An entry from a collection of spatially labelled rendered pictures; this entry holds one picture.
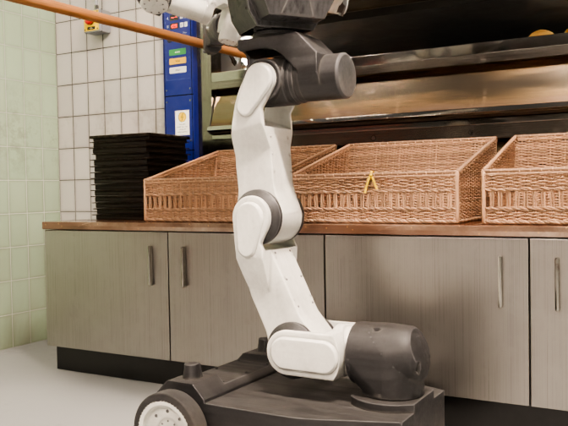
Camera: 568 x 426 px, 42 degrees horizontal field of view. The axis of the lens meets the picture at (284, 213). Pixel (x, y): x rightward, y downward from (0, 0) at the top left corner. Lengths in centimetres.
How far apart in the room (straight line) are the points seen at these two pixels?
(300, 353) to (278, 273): 21
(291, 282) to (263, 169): 30
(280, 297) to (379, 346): 29
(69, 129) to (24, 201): 41
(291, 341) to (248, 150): 50
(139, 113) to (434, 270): 172
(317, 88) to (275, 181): 26
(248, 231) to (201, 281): 66
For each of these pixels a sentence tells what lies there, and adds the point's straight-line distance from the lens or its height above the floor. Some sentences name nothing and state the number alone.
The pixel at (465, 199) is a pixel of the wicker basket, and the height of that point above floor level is 65.
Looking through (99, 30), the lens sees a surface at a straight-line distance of 349.
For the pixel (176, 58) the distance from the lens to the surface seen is 323.
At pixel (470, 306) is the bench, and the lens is 210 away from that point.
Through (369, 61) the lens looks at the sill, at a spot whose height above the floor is 116.
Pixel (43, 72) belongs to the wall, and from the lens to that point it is 369.
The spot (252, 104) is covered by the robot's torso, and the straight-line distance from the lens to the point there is 188.
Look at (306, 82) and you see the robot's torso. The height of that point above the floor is 95.
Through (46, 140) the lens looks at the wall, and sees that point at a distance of 366.
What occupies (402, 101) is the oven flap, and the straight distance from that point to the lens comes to 273.
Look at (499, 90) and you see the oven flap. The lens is 263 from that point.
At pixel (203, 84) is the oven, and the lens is 317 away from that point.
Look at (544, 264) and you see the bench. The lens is 204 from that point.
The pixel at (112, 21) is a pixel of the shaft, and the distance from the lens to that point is 226.
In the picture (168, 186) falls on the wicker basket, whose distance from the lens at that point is 262.
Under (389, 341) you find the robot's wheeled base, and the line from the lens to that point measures 177.
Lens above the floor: 69
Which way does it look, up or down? 2 degrees down
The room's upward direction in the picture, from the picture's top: 1 degrees counter-clockwise
